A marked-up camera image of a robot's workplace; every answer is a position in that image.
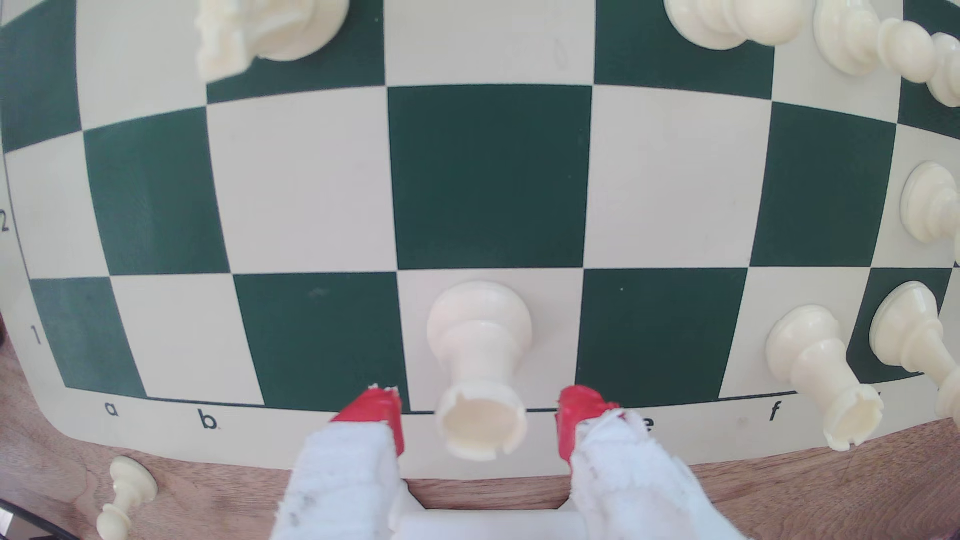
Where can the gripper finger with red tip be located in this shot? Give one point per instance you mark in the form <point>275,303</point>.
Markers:
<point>345,480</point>
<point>630,480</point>

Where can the white rook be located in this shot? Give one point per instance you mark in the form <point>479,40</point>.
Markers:
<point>480,352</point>
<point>817,360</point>

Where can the tall white chess piece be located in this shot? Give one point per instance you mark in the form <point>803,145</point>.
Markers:
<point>911,326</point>

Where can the green and cream chess mat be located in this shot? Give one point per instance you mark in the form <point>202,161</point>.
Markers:
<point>487,172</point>

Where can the white pawn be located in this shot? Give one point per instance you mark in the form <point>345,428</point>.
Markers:
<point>129,487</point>
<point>862,37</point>
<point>742,19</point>
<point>930,202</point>

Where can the black flat device edge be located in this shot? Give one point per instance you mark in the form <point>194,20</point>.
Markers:
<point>30,519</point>

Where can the white knight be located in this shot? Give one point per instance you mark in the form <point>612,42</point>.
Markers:
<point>270,26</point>

